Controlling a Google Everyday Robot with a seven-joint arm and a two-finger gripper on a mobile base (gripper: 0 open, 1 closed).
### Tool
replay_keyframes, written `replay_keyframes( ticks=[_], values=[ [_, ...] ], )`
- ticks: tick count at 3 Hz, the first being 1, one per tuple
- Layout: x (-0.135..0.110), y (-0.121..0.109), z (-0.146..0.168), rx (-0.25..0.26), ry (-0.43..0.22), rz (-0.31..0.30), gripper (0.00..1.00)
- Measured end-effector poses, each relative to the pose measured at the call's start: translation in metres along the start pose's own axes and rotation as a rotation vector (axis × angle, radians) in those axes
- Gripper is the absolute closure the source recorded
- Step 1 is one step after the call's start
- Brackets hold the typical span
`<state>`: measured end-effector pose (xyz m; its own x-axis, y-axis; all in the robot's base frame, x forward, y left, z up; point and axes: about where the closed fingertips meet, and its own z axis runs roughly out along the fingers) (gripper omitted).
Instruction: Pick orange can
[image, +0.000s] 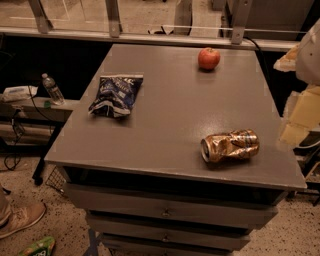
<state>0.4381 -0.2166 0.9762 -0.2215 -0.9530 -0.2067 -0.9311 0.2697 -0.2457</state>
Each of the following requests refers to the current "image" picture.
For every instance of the low side bench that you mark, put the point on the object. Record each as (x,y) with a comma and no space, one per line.
(34,111)

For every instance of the crushed orange soda can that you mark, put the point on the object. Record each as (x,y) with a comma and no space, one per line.
(234,145)

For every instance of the tan shoe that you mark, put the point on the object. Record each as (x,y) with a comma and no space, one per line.
(12,221)

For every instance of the blue chip bag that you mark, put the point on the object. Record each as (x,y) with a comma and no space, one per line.
(116,95)

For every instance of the grey drawer cabinet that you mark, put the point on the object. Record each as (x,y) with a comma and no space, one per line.
(143,182)

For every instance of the green snack bag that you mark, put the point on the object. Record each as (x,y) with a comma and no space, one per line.
(43,247)

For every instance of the white tissue pack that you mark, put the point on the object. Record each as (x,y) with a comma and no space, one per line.
(18,93)

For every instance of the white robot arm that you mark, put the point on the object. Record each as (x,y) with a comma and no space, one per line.
(302,109)

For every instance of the red apple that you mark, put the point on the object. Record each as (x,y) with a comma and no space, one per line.
(208,58)

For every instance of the clear plastic water bottle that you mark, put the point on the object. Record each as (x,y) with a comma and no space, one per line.
(52,89)

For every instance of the metal window railing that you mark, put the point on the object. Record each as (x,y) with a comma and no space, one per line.
(158,22)

